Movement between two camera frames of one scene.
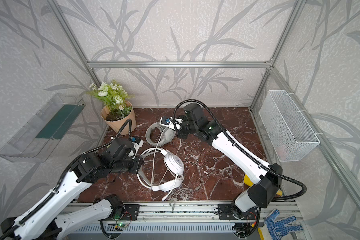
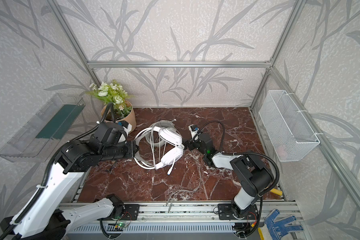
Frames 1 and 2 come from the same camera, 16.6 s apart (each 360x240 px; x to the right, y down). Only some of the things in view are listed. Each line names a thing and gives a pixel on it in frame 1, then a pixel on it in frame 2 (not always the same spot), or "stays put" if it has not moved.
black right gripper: (182, 129) → (195, 144)
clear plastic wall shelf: (40, 133) stays put
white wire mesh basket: (290, 136) stays put
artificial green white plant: (114, 96) stays put
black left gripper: (136, 163) → (130, 150)
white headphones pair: (173, 163) → (170, 158)
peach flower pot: (116, 125) stays put
